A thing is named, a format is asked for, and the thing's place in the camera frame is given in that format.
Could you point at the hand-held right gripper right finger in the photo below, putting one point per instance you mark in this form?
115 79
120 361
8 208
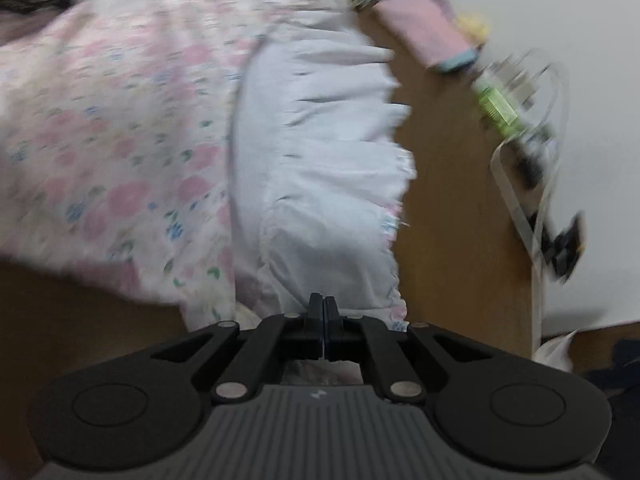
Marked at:
332 327

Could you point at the small black device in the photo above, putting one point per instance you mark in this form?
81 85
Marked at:
565 247

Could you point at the pink floral garment white ruffle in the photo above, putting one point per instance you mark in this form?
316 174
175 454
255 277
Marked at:
150 125

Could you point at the clear plastic strip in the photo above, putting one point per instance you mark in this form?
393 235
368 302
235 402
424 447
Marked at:
515 215

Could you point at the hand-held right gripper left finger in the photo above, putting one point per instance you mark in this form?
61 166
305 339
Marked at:
316 325

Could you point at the white paper sheet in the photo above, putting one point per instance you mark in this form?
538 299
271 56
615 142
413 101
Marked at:
555 352

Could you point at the pink folded cloth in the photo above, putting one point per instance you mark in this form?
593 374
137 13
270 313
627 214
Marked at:
425 27

